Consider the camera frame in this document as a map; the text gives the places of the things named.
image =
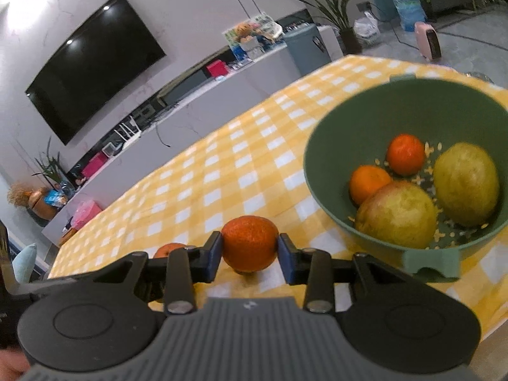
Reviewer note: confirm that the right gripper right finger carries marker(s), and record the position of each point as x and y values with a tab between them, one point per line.
309	267

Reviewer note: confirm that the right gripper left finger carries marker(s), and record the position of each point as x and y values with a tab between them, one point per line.
186	267

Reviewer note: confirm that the orange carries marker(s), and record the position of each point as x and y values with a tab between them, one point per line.
249	243
165	250
365	181

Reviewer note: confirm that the small orange mandarin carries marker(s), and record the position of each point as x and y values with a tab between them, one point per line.
406	155

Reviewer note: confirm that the yellow-green pear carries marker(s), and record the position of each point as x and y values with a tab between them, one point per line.
466	182

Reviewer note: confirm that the left hand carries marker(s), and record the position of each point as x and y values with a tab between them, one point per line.
13	364

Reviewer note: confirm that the red-green apple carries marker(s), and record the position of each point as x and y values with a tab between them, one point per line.
400	213

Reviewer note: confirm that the orange in bowl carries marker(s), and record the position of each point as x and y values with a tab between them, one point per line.
365	181

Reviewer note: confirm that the pink storage box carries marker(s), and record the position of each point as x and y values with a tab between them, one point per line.
85	211

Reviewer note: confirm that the yellow checkered tablecloth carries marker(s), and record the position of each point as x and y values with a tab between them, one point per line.
252	165

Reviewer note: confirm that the white wifi router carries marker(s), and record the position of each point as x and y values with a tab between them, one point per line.
128	129

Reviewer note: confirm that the green colander bowl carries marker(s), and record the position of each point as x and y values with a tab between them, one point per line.
439	113

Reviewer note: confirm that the white curved tv cabinet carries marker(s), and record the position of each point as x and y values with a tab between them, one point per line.
197	115

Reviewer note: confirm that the red box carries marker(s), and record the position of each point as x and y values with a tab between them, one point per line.
218	68

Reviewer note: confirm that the grey-green trash bin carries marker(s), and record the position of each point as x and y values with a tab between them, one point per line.
307	49

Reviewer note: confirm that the black television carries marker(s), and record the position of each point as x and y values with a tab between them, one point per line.
110	49

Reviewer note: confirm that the teddy bear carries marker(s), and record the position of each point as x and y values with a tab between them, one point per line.
244	33

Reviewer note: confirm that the white plastic bag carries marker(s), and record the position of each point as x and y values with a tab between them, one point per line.
367	30

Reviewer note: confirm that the pink small heater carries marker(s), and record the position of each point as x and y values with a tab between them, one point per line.
427	41

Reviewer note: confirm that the potted green plant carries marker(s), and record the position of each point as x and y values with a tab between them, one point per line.
336	12

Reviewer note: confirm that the blue water jug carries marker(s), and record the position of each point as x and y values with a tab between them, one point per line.
410	12

